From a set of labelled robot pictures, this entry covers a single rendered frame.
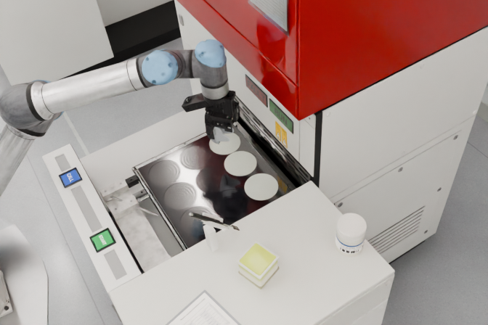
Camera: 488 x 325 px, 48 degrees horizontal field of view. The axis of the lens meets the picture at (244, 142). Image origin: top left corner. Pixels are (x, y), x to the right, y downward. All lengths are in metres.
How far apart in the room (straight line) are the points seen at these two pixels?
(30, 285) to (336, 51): 1.06
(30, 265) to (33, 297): 0.11
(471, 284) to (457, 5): 1.40
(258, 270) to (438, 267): 1.39
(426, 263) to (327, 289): 1.26
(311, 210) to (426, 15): 0.58
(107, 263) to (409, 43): 0.96
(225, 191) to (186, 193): 0.12
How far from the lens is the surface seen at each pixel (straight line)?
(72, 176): 1.69
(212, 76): 1.40
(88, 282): 2.63
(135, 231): 1.61
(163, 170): 1.71
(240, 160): 1.69
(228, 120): 1.50
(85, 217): 1.59
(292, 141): 1.55
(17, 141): 1.58
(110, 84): 1.32
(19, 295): 1.70
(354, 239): 1.35
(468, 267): 2.62
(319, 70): 1.27
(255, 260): 1.33
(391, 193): 1.96
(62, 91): 1.36
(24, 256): 1.76
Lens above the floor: 2.18
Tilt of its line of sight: 47 degrees down
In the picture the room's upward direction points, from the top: 6 degrees counter-clockwise
